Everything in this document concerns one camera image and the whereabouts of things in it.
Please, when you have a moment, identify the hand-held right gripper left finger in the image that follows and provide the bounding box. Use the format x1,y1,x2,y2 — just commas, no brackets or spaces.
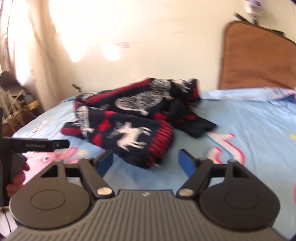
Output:
40,150,115,199

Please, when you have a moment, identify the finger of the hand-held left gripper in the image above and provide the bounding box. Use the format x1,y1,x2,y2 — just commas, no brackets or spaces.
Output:
52,139,70,151

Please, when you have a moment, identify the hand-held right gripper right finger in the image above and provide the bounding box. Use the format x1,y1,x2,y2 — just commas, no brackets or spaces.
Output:
177,149,251,199

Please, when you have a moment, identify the navy red patterned knit sweater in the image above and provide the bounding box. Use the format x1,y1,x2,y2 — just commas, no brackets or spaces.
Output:
60,77,218,169

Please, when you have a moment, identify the person's left hand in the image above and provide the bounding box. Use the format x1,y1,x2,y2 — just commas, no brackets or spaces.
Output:
6,163,31,197

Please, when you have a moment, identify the yellow box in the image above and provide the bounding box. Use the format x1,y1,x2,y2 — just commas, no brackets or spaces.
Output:
25,99,43,113

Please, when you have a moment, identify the dark grey chair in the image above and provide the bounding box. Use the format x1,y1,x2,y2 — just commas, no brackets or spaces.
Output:
0,71,28,99

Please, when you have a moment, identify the light blue printed bed sheet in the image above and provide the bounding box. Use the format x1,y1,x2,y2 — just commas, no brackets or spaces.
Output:
11,87,296,234

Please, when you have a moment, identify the pale window curtain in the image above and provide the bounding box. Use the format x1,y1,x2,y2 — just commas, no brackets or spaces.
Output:
0,0,55,93

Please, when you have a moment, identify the brown padded cushion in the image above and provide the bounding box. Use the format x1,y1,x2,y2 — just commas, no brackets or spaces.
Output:
218,20,296,90

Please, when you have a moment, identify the white power strip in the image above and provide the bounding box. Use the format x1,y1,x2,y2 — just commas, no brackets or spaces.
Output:
245,0,264,25

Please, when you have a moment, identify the white wire rack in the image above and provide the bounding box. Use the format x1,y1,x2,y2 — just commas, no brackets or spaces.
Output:
0,88,25,122

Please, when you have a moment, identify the small wall sticker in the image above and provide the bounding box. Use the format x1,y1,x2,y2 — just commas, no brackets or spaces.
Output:
116,41,137,48

